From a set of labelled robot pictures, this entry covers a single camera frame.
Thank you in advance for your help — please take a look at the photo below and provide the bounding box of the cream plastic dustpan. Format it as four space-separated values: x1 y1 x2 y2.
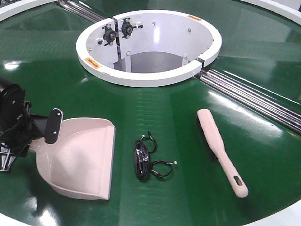
30 117 115 200

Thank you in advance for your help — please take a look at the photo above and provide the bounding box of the black bearing unit right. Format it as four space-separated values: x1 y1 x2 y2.
119 17 143 39

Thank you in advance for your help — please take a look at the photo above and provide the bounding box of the black bearing unit left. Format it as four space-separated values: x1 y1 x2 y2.
97 24 116 46

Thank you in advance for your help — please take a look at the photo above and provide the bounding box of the black cable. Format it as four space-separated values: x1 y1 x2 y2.
134 138 150 181

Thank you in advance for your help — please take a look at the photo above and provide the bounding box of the white inner conveyor ring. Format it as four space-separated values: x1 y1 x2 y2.
75 9 222 88

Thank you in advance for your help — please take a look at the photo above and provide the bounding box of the chrome roller strip right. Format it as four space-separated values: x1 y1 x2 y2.
194 69 301 134

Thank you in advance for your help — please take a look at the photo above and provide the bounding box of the cream hand brush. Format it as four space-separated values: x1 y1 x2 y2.
197 109 249 198

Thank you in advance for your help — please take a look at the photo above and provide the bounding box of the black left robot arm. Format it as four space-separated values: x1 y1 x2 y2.
0 77 48 173

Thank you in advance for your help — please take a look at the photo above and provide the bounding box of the chrome roller strip far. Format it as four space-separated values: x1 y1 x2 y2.
55 0 107 23

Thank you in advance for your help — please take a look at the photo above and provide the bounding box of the small black wire loop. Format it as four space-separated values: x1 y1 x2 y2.
140 131 158 154
149 160 177 180

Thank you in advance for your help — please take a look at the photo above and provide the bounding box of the white outer conveyor rim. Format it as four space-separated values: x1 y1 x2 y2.
0 0 301 25

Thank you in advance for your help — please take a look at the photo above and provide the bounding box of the black bearing unit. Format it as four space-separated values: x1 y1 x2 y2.
97 24 116 46
119 17 143 39

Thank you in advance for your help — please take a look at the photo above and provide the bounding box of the chrome roller strip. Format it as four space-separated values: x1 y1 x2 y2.
55 0 107 23
194 69 301 134

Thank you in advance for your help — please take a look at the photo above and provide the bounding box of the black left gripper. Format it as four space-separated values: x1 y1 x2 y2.
0 101 47 173

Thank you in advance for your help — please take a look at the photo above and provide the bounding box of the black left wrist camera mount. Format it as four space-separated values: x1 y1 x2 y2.
44 108 63 144

